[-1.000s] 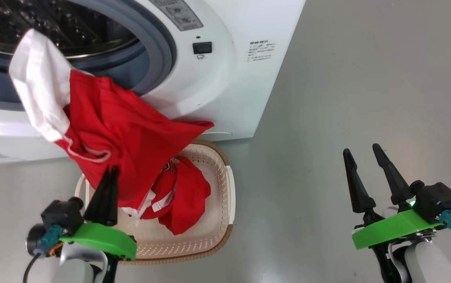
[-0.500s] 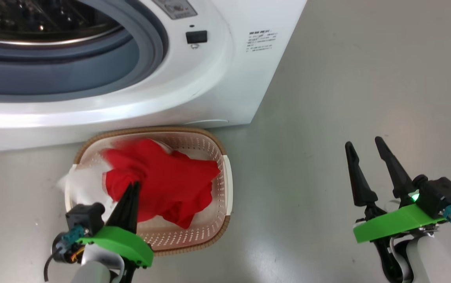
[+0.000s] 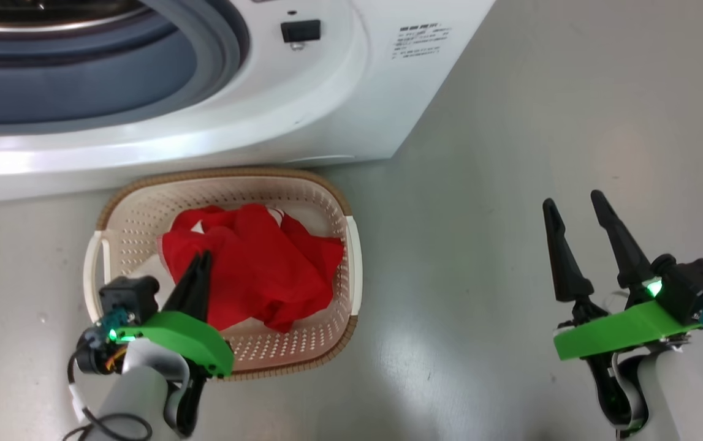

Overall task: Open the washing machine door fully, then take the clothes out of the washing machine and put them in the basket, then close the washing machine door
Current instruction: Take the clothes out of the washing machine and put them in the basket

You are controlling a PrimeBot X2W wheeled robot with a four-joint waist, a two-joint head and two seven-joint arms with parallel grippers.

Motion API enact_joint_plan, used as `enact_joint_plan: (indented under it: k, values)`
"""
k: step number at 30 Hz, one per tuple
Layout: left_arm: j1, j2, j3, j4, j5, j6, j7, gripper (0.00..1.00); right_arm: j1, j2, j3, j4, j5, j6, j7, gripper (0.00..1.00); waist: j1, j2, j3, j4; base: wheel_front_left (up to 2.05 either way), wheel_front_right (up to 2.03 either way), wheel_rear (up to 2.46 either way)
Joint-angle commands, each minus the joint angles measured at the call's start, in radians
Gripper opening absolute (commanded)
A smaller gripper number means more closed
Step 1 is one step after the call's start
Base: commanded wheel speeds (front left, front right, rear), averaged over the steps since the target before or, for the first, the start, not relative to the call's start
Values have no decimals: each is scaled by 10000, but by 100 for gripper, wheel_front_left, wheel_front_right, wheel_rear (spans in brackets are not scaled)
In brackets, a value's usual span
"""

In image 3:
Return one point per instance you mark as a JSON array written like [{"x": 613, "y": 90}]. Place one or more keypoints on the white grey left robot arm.
[{"x": 143, "y": 392}]

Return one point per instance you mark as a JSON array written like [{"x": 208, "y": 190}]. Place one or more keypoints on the red and white shirt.
[{"x": 265, "y": 269}]

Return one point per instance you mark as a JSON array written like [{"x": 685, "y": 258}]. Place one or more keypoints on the perforated steel washer drum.
[{"x": 32, "y": 15}]

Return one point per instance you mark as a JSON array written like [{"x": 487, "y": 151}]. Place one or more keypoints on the white front-load washing machine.
[{"x": 326, "y": 110}]

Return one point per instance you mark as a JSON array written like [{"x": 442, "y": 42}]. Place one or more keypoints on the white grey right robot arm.
[{"x": 688, "y": 398}]

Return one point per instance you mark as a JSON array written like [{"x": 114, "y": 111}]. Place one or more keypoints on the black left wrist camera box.
[{"x": 127, "y": 295}]

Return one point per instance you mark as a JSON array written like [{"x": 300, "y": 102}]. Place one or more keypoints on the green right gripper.
[{"x": 621, "y": 331}]

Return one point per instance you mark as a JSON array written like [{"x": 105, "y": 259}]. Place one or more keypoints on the cream perforated basket brown rim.
[{"x": 143, "y": 208}]

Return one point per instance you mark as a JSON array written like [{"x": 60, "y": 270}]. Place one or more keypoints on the grey rubber door gasket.
[{"x": 81, "y": 92}]

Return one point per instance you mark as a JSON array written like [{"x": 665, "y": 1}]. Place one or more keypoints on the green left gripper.
[{"x": 186, "y": 337}]

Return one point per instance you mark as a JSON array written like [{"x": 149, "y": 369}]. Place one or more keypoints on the black door lock socket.
[{"x": 300, "y": 30}]

